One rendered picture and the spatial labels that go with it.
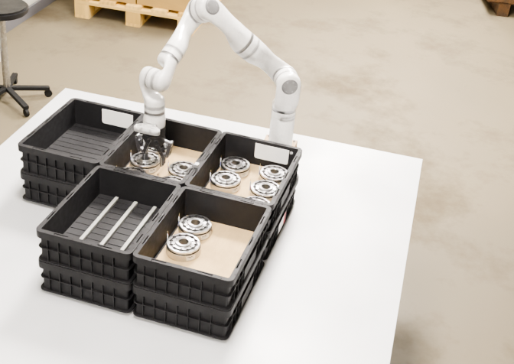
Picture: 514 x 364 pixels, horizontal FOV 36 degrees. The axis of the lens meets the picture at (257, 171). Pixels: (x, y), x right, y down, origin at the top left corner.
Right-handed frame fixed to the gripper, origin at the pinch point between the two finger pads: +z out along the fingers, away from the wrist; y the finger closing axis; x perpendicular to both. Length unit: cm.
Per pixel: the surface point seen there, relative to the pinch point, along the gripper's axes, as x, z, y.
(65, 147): 0.2, 3.4, 34.5
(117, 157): 8.2, -2.9, 10.0
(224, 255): 37, 4, -39
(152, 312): 59, 13, -25
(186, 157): -12.5, 3.7, -7.2
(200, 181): 6.7, -0.3, -20.0
